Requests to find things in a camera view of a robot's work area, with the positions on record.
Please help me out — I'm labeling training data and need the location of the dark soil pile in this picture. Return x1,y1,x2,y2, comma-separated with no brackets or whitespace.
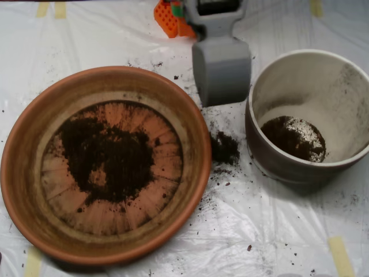
59,118,157,203

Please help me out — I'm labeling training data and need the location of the spilled dark soil heap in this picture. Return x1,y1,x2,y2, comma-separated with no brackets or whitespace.
210,131,242,167

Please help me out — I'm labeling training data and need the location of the dark soil in pot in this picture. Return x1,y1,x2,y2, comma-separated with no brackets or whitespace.
261,115,327,163

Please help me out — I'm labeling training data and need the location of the terracotta plant saucer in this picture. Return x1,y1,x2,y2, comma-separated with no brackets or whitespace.
0,65,213,266

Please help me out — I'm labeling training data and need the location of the white ceramic pot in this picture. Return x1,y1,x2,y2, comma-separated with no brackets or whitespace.
244,48,369,185

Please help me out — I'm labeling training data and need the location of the clear white plastic sheet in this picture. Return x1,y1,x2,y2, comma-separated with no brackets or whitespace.
0,0,369,277

